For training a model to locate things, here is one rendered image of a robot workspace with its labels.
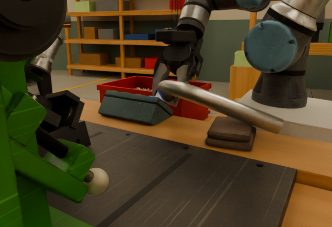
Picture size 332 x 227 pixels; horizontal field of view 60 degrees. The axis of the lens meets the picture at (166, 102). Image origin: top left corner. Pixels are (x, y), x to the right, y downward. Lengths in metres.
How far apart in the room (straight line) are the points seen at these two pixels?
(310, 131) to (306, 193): 0.29
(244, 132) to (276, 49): 0.24
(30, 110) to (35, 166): 0.04
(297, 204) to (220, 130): 0.17
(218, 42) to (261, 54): 5.37
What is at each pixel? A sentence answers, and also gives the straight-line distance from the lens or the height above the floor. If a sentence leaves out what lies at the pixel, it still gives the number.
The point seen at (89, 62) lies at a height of 0.31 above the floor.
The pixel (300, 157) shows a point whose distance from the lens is 0.51.
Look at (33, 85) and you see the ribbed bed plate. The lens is 0.55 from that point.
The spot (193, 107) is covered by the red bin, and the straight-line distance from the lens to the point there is 0.88.
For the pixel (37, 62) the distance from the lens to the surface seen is 0.49.
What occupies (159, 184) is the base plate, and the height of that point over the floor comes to 0.90.
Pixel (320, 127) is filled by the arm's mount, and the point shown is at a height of 0.89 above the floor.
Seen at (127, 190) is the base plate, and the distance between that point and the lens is 0.39.
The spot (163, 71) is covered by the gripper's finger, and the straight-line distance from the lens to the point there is 0.70.
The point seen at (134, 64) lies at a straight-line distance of 6.25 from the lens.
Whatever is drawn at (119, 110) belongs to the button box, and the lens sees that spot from 0.65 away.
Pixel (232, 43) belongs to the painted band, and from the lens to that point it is 5.99.
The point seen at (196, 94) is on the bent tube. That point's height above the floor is 0.98.
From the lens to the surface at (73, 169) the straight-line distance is 0.27.
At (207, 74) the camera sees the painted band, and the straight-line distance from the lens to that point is 6.17.
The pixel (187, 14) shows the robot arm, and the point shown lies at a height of 1.13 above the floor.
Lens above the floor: 1.10
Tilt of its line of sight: 15 degrees down
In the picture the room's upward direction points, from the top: straight up
